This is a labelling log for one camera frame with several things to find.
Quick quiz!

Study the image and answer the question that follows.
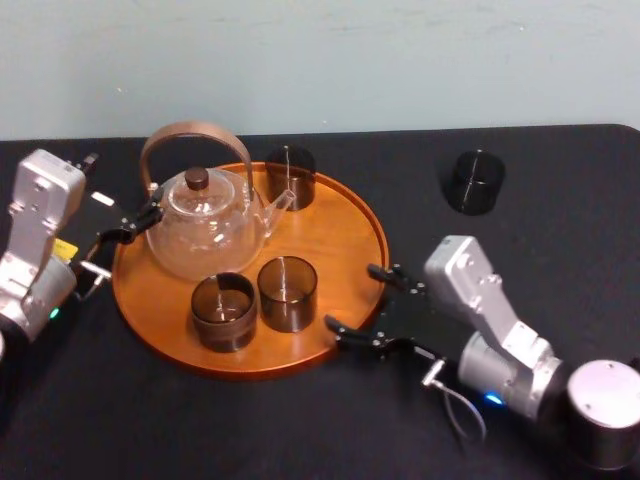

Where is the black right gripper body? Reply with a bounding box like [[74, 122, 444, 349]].
[[377, 287, 474, 371]]

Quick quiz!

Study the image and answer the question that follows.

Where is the round wooden tray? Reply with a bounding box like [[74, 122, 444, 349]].
[[110, 160, 390, 381]]

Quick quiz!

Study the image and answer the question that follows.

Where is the black table cloth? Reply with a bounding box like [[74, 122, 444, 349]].
[[0, 123, 640, 480]]

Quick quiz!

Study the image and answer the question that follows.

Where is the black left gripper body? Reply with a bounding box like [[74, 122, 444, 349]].
[[52, 169, 129, 304]]

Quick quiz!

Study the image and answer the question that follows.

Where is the left gripper cable silver plug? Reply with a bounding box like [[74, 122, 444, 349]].
[[74, 259, 114, 301]]

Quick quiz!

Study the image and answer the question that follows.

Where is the gripper cable silver plug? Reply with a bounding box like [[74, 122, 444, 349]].
[[74, 259, 114, 301], [421, 357, 489, 444]]

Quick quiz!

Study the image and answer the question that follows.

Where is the smoky dark glass cup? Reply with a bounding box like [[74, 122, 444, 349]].
[[440, 148, 506, 216], [191, 272, 259, 354], [264, 144, 318, 212], [256, 255, 320, 334]]

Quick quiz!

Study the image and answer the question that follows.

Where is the right gripper cable silver plug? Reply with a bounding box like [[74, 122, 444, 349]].
[[421, 357, 489, 444]]

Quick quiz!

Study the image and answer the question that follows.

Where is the glass lid with brown knob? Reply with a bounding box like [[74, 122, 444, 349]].
[[167, 167, 236, 219]]

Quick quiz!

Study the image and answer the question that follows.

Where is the glass teapot with brown handle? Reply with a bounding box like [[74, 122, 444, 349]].
[[138, 118, 296, 284]]

